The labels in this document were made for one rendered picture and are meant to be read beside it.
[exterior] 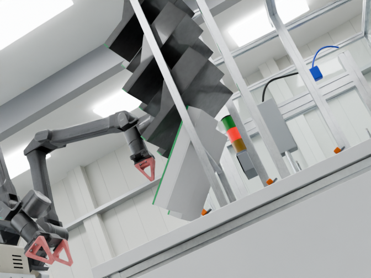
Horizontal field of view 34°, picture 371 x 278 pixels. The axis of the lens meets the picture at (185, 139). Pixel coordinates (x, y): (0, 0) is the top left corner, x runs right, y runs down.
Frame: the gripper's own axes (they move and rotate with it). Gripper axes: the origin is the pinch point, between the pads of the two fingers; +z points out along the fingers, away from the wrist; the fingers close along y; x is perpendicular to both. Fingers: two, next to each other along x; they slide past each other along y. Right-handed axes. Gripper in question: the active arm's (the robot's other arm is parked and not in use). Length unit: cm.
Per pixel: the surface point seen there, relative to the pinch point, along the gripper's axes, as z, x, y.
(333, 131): -10, -73, 82
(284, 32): -68, -77, 82
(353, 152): 41, -53, -70
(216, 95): -4.0, -33.0, -28.1
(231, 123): -13.2, -32.8, 21.2
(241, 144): -3.6, -32.6, 21.3
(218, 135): 7.0, -28.3, -25.7
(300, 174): 40, -42, -70
